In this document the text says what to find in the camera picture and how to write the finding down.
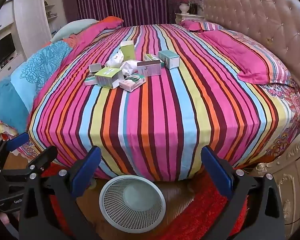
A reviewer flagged pale green pillow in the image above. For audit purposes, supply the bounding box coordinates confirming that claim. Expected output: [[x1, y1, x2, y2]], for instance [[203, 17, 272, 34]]
[[50, 19, 98, 42]]

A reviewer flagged white packet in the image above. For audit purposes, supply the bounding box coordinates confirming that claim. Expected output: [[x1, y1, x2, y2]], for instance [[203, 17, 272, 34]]
[[105, 51, 125, 68], [120, 60, 143, 77]]

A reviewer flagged blue patterned quilt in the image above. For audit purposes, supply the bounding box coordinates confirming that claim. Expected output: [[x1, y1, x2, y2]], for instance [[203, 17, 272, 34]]
[[0, 41, 74, 134]]

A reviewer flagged black television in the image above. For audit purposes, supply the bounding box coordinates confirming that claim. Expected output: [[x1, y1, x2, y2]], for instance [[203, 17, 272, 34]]
[[0, 34, 17, 70]]

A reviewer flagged tufted beige headboard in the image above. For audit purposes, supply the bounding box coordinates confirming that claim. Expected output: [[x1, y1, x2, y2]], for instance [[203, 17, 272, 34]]
[[202, 0, 300, 135]]

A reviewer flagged carved cream bed frame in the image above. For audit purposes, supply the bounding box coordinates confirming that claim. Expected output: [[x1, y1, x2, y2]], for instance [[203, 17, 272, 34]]
[[250, 130, 300, 233]]

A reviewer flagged white box with green print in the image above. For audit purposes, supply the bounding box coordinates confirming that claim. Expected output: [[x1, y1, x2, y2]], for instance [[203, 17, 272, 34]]
[[119, 75, 147, 92]]

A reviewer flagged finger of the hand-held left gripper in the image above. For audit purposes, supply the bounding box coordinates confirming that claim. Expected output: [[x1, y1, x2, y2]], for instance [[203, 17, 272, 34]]
[[27, 145, 58, 178], [0, 132, 30, 170]]

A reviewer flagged cream nightstand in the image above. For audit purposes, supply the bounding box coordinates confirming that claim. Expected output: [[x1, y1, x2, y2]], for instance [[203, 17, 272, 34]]
[[175, 12, 205, 24]]

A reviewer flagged pink and orange quilt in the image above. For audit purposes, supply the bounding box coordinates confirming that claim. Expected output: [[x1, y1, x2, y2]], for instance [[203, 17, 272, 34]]
[[65, 16, 124, 55]]

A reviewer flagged large pink striped pillow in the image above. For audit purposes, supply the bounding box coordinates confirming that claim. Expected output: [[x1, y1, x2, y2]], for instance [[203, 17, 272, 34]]
[[200, 29, 294, 87]]

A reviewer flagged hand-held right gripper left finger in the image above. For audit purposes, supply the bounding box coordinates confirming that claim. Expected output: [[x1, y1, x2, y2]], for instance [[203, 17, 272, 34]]
[[18, 146, 108, 240]]

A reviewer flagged green and white box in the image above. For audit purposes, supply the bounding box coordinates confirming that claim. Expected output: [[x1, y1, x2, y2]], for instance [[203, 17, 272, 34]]
[[94, 67, 124, 89]]

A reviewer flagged purple curtain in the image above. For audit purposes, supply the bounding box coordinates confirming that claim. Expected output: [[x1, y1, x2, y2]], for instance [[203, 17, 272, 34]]
[[75, 0, 170, 27]]

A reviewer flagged small green box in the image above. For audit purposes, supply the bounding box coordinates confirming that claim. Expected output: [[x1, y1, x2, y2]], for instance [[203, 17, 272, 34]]
[[143, 54, 164, 64]]

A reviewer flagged floral bed sheet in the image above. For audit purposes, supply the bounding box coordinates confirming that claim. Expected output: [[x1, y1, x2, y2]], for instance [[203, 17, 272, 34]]
[[259, 81, 300, 167]]

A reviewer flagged red shaggy rug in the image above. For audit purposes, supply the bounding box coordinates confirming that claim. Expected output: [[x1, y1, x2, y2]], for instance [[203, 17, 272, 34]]
[[42, 164, 248, 240]]

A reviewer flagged small pink striped pillow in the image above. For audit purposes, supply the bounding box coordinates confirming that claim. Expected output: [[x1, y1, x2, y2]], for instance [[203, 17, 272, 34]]
[[180, 19, 225, 33]]

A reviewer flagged pale green mesh waste basket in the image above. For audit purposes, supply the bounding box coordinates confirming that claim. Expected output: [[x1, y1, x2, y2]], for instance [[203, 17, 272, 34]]
[[99, 175, 167, 227]]

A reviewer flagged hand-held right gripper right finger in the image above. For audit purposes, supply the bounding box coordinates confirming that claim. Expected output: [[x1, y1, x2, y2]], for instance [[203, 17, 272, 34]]
[[201, 146, 285, 240]]

